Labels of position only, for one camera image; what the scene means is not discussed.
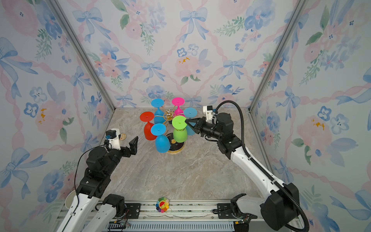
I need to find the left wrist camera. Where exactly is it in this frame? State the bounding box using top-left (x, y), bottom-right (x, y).
top-left (104, 128), bottom-right (121, 151)

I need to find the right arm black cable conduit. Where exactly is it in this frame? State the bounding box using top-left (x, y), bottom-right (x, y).
top-left (214, 100), bottom-right (310, 232)

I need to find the red wine glass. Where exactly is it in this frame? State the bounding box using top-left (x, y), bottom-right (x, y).
top-left (140, 112), bottom-right (156, 141)

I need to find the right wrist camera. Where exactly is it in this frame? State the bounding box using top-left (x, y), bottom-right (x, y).
top-left (203, 105), bottom-right (217, 124)

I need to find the blue wine glass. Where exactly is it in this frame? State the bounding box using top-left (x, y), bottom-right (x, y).
top-left (151, 99), bottom-right (165, 124)
top-left (151, 123), bottom-right (171, 153)

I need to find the gold wire glass rack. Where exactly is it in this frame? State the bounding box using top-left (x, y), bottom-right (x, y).
top-left (163, 109), bottom-right (185, 155)

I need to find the pink wine glass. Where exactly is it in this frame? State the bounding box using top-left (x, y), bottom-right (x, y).
top-left (172, 97), bottom-right (185, 117)

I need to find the green wine glass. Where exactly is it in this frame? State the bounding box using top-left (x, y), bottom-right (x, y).
top-left (172, 116), bottom-right (187, 143)

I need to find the right frame post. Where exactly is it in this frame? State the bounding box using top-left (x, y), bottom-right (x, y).
top-left (249, 0), bottom-right (307, 113)

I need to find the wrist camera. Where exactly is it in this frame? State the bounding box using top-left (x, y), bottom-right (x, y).
top-left (104, 128), bottom-right (121, 151)
top-left (203, 105), bottom-right (217, 124)

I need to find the aluminium mounting rail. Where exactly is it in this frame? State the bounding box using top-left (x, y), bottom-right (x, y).
top-left (55, 200), bottom-right (264, 232)

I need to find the rainbow flower toy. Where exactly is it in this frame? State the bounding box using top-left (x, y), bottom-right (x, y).
top-left (156, 197), bottom-right (170, 213)

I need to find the front blue wine glass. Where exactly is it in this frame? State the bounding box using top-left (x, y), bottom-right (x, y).
top-left (151, 123), bottom-right (171, 153)

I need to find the teal wine glass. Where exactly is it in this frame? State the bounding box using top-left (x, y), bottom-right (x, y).
top-left (184, 107), bottom-right (197, 136)

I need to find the left frame post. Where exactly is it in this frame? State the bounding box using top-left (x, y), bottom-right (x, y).
top-left (46, 0), bottom-right (116, 111)

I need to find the frame post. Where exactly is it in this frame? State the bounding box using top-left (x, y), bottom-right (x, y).
top-left (249, 0), bottom-right (307, 113)
top-left (46, 0), bottom-right (116, 111)

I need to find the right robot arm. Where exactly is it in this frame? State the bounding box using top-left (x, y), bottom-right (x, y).
top-left (185, 113), bottom-right (310, 232)

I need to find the back blue wine glass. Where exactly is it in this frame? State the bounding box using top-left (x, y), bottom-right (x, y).
top-left (151, 99), bottom-right (165, 124)

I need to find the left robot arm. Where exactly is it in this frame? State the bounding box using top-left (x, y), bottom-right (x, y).
top-left (57, 136), bottom-right (139, 232)

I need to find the white paper cup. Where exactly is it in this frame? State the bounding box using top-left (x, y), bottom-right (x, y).
top-left (64, 190), bottom-right (76, 209)

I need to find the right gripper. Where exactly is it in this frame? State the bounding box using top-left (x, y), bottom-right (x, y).
top-left (185, 119), bottom-right (224, 143)

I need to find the round cracker piece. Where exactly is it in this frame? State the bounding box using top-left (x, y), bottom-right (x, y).
top-left (119, 133), bottom-right (127, 141)

